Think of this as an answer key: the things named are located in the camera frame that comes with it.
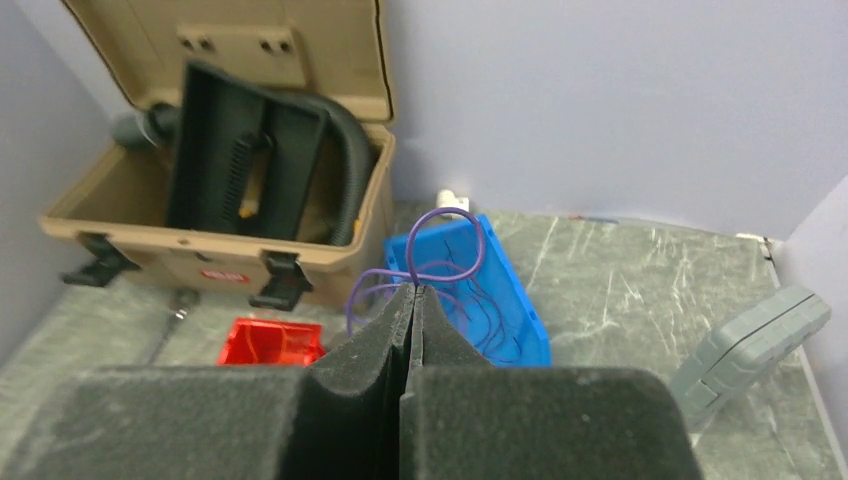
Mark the black tray insert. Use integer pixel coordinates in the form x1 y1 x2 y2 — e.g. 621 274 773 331
165 61 329 240

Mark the tan open toolbox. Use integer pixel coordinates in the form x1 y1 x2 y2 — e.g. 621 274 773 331
40 1 395 311

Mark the white pipe elbow fitting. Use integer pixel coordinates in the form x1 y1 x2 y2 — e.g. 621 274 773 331
436 189 471 212

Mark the grey plastic case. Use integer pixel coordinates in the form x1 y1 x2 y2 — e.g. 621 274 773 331
668 285 832 433

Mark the black corrugated hose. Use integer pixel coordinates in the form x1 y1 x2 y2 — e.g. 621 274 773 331
109 89 378 248

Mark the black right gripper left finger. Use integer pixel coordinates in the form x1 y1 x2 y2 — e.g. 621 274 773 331
1 285 415 479

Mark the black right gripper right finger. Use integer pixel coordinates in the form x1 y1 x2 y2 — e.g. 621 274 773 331
399 287 702 479

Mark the purple wire loop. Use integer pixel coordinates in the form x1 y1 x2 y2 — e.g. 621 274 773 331
344 206 488 339

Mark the blue plastic bin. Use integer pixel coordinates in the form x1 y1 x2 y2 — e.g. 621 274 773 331
412 214 552 367

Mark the silver combination wrench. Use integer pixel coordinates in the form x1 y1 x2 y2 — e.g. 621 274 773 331
138 289 200 365

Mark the red plastic bin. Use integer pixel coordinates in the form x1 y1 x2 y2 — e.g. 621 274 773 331
216 317 326 366

